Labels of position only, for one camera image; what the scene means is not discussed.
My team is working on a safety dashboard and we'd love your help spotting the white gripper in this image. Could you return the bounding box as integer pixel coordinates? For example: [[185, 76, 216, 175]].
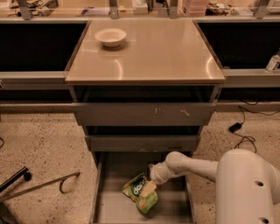
[[140, 162, 170, 198]]

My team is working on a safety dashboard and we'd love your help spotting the green rice chip bag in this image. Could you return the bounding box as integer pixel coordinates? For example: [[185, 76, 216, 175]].
[[122, 172, 158, 214]]

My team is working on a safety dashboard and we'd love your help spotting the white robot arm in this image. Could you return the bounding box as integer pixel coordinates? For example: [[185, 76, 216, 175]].
[[149, 149, 280, 224]]

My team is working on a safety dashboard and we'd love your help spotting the bottom open grey drawer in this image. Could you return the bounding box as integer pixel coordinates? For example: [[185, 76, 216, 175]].
[[90, 152, 195, 224]]

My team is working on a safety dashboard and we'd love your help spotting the middle grey drawer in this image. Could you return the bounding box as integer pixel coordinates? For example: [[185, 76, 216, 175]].
[[85, 135, 200, 152]]

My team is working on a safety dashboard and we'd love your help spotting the top grey drawer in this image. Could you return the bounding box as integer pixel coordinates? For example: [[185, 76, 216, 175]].
[[72, 102, 215, 126]]

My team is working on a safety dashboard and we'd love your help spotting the grey drawer cabinet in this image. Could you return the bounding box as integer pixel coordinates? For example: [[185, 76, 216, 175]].
[[64, 17, 226, 165]]

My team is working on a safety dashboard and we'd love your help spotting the metal stand leg with hook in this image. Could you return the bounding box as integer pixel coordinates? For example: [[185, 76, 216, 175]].
[[0, 171, 81, 203]]

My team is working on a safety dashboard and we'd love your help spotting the black caster leg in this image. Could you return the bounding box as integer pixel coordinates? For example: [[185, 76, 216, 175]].
[[0, 166, 32, 193]]

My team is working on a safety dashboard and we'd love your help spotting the white ceramic bowl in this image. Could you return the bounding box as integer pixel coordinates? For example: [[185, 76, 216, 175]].
[[94, 28, 127, 47]]

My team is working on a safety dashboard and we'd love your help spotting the clear plastic bottle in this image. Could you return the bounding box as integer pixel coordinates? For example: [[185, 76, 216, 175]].
[[265, 50, 280, 72]]

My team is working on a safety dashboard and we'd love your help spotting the pink stacked tray box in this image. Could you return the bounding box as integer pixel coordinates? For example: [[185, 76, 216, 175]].
[[182, 0, 208, 16]]

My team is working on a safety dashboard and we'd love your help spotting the black power cable with adapter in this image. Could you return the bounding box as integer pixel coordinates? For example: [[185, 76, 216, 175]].
[[227, 100, 280, 154]]

